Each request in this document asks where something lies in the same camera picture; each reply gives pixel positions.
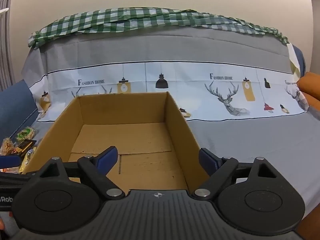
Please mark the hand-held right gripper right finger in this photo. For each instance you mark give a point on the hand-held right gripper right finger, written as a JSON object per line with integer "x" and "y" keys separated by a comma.
{"x": 207, "y": 160}

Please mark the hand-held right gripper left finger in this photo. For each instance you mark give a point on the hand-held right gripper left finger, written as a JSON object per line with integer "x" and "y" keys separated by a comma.
{"x": 107, "y": 158}

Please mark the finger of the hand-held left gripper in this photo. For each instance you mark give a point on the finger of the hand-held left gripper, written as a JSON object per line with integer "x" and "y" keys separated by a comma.
{"x": 10, "y": 160}
{"x": 15, "y": 176}

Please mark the brown cardboard box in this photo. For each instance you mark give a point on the brown cardboard box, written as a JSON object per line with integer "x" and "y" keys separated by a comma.
{"x": 140, "y": 135}

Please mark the orange snack packet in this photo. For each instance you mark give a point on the orange snack packet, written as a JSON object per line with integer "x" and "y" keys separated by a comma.
{"x": 8, "y": 170}

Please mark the yellow snack packet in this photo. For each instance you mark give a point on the yellow snack packet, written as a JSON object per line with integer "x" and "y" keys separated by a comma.
{"x": 27, "y": 158}

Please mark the black gold snack packet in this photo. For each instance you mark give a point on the black gold snack packet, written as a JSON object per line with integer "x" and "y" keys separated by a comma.
{"x": 25, "y": 146}

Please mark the green label snack packet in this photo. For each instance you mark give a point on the green label snack packet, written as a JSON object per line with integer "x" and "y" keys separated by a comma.
{"x": 25, "y": 133}

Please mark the grey printed bedsheet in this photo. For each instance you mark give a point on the grey printed bedsheet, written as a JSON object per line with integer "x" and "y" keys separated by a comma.
{"x": 250, "y": 142}

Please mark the grey curtain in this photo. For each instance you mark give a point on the grey curtain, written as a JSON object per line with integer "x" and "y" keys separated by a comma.
{"x": 6, "y": 55}

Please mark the orange cushion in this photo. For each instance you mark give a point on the orange cushion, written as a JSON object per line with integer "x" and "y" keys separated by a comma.
{"x": 310, "y": 85}

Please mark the green checked cloth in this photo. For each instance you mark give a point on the green checked cloth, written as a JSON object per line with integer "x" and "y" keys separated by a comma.
{"x": 125, "y": 17}

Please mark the white plastic rack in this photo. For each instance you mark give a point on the white plastic rack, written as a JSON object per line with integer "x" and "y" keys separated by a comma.
{"x": 3, "y": 11}

